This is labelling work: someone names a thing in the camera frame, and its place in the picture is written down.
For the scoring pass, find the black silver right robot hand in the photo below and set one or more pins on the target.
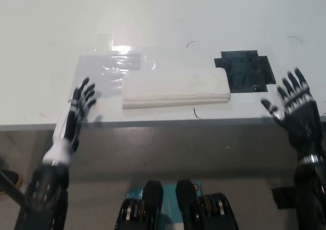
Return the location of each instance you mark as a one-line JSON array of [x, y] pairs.
[[303, 123]]

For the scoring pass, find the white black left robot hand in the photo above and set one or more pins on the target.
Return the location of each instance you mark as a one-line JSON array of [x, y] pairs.
[[71, 120]]

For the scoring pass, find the white napkin stack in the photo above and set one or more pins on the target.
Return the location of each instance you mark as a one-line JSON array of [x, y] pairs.
[[175, 84]]

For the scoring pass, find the black teal robot torso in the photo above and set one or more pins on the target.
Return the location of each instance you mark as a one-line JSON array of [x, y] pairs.
[[152, 202]]

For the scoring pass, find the clear plastic bag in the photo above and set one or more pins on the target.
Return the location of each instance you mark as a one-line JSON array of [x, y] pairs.
[[102, 66]]

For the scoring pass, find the black rectangular block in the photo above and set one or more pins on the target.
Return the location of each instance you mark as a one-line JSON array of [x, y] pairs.
[[284, 198]]

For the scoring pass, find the black tape patch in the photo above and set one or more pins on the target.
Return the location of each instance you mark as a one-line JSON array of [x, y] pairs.
[[242, 69]]

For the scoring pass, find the black shoe brown sole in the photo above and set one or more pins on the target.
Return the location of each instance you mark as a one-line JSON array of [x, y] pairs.
[[14, 179]]

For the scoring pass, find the clear plastic sheet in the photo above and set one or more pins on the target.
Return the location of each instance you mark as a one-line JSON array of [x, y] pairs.
[[163, 56]]

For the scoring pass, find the black metal tube frame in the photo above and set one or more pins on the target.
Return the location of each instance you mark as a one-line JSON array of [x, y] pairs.
[[12, 191]]

